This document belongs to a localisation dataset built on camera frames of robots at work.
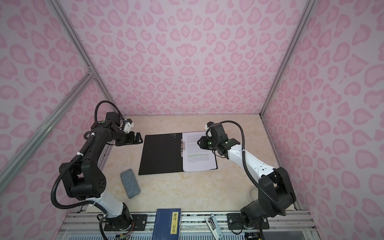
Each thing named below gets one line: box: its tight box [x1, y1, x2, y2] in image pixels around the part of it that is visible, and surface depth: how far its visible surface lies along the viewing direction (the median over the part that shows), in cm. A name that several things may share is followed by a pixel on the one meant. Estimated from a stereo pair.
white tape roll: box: [246, 187, 259, 205], surface depth 82 cm
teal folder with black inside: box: [138, 132, 218, 176], surface depth 100 cm
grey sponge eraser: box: [120, 169, 141, 199], surface depth 85 cm
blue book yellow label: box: [152, 208, 182, 240], surface depth 73 cm
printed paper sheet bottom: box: [182, 131, 217, 172], surface depth 97 cm
